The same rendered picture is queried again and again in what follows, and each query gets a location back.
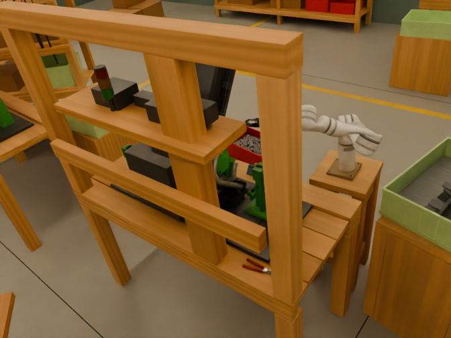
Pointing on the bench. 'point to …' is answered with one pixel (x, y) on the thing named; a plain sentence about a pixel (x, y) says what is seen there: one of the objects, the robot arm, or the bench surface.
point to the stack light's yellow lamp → (105, 84)
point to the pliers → (256, 267)
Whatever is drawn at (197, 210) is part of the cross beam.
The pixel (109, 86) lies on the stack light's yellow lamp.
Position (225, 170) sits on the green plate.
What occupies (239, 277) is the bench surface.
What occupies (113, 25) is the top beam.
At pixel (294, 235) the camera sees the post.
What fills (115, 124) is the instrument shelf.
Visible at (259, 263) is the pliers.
